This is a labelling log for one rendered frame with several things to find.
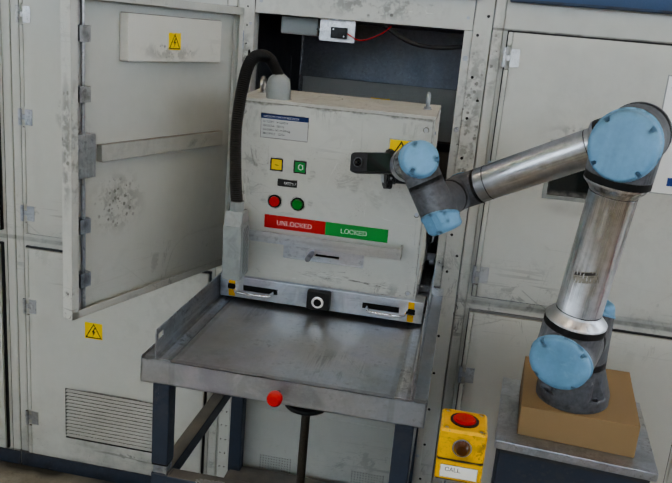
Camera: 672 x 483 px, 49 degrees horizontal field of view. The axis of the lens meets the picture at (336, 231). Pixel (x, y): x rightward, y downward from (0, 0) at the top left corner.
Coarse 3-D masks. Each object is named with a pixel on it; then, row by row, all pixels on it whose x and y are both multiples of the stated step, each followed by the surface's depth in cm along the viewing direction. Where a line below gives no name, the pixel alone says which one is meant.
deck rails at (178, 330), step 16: (208, 288) 189; (192, 304) 179; (208, 304) 191; (224, 304) 194; (176, 320) 170; (192, 320) 180; (208, 320) 183; (176, 336) 171; (192, 336) 173; (416, 336) 184; (160, 352) 162; (176, 352) 164; (416, 352) 175; (416, 368) 159; (400, 384) 158; (416, 384) 159
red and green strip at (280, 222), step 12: (276, 216) 190; (288, 228) 190; (300, 228) 190; (312, 228) 189; (324, 228) 188; (336, 228) 188; (348, 228) 187; (360, 228) 186; (372, 228) 186; (372, 240) 187; (384, 240) 186
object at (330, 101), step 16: (256, 96) 187; (304, 96) 193; (320, 96) 195; (336, 96) 197; (352, 96) 199; (368, 112) 177; (384, 112) 177; (400, 112) 177; (416, 112) 181; (432, 112) 183; (320, 256) 192; (416, 288) 189
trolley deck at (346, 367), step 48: (240, 336) 176; (288, 336) 179; (336, 336) 181; (384, 336) 184; (432, 336) 186; (192, 384) 160; (240, 384) 158; (288, 384) 156; (336, 384) 156; (384, 384) 158
